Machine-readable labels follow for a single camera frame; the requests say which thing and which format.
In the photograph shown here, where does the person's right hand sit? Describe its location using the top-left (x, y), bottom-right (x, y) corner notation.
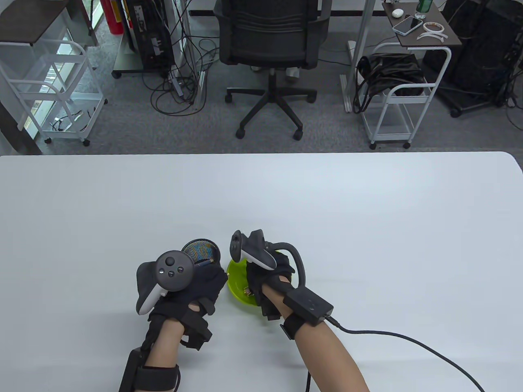
top-left (246, 252), bottom-right (295, 317)

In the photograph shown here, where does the person's left hand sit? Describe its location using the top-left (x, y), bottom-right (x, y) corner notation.
top-left (149, 263), bottom-right (228, 325)

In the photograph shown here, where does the grey and white controller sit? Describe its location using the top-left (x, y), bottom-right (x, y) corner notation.
top-left (136, 250), bottom-right (195, 316)
top-left (230, 229), bottom-right (278, 271)

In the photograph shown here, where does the person's left forearm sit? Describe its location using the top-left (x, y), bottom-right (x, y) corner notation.
top-left (143, 316), bottom-right (184, 392)

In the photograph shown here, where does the person's right forearm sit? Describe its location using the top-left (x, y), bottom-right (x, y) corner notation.
top-left (261, 282), bottom-right (370, 392)

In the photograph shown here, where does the lime green plastic bowl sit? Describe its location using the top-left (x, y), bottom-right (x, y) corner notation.
top-left (227, 258), bottom-right (262, 307)

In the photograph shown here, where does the black mesh pen holder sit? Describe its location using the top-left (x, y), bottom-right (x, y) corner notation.
top-left (181, 239), bottom-right (222, 270)

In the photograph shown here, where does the black wrist sensor box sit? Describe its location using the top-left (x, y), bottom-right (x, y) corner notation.
top-left (118, 348), bottom-right (143, 392)
top-left (283, 286), bottom-right (334, 326)

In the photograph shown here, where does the dark power strip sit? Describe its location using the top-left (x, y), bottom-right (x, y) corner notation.
top-left (170, 69), bottom-right (185, 97)

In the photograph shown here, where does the black office chair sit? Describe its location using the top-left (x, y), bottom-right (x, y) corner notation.
top-left (213, 0), bottom-right (331, 141)

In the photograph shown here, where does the grey wheeled platform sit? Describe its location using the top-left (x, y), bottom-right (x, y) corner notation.
top-left (112, 39), bottom-right (180, 79)

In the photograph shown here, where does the black bag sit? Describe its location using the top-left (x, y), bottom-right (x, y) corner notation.
top-left (352, 53), bottom-right (427, 114)

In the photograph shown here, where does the white desk leg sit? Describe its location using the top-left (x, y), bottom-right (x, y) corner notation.
top-left (174, 0), bottom-right (206, 111)
top-left (340, 0), bottom-right (376, 114)

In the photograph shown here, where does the black computer tower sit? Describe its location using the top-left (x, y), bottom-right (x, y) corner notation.
top-left (122, 0), bottom-right (177, 72)

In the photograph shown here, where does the white side table brown top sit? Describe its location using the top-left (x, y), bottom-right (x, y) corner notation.
top-left (360, 0), bottom-right (462, 149)

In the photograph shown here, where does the red fire extinguisher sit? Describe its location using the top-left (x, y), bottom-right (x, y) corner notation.
top-left (100, 0), bottom-right (123, 35)

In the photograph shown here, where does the smartphone with light case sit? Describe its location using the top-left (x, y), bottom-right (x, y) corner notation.
top-left (392, 16), bottom-right (423, 36)

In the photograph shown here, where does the white cart with brown top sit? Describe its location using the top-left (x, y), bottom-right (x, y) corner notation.
top-left (0, 0), bottom-right (109, 147)

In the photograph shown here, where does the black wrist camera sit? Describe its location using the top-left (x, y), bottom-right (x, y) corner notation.
top-left (180, 312), bottom-right (213, 351)
top-left (259, 302), bottom-right (282, 323)

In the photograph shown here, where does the thick black looped cable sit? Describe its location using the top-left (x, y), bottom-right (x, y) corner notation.
top-left (268, 243), bottom-right (307, 288)

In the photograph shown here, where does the black wrist strap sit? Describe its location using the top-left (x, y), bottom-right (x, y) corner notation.
top-left (135, 365), bottom-right (180, 392)
top-left (280, 312), bottom-right (307, 340)

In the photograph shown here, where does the long black sensor box cable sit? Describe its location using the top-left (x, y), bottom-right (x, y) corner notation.
top-left (325, 314), bottom-right (487, 392)

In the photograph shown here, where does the bundle of black floor cables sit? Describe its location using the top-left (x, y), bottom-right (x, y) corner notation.
top-left (141, 0), bottom-right (229, 117)

